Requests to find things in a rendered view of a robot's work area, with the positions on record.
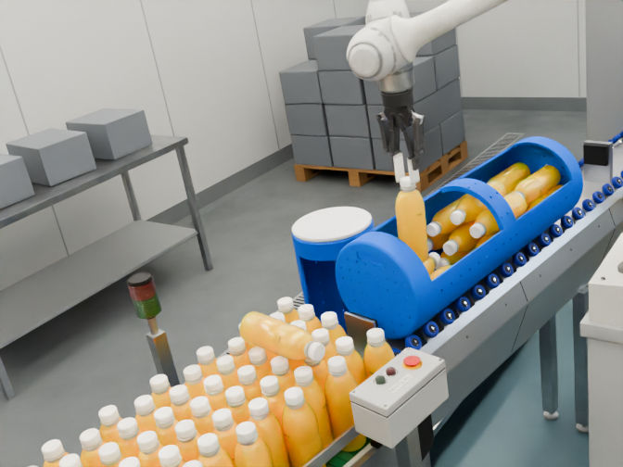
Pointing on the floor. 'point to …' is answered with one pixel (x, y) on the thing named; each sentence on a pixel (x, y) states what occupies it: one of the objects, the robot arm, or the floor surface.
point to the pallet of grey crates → (369, 108)
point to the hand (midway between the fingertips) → (406, 169)
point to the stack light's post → (162, 357)
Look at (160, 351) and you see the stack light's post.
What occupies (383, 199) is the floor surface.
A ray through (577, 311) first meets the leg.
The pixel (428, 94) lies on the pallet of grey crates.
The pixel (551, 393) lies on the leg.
